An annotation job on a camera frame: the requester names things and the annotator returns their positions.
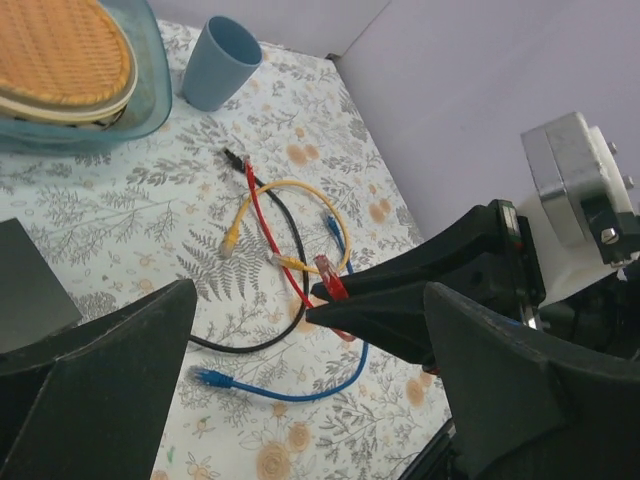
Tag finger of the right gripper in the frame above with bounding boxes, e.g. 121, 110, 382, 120
308, 287, 438, 370
340, 203, 502, 297

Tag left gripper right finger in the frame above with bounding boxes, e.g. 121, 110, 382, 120
424, 283, 639, 479

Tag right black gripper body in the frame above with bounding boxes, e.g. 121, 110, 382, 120
494, 200, 639, 357

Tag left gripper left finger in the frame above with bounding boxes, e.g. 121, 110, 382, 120
1, 280, 197, 479

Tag red ethernet cable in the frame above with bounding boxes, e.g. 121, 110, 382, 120
241, 154, 356, 343

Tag black network switch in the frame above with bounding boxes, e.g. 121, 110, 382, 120
0, 218, 82, 354

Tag floral table mat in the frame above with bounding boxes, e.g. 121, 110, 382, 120
1, 43, 449, 479

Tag teal plastic tub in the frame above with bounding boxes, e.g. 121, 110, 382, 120
1, 0, 172, 155

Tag blue plastic cup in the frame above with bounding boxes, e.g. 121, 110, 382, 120
182, 16, 263, 112

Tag woven wicker round plate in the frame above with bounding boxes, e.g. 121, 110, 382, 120
1, 1, 138, 130

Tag blue ethernet cable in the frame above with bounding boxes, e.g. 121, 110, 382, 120
186, 213, 370, 404

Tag yellow ethernet cable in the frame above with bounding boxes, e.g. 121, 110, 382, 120
219, 179, 350, 275

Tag black ethernet cable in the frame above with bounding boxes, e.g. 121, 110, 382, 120
188, 147, 307, 355

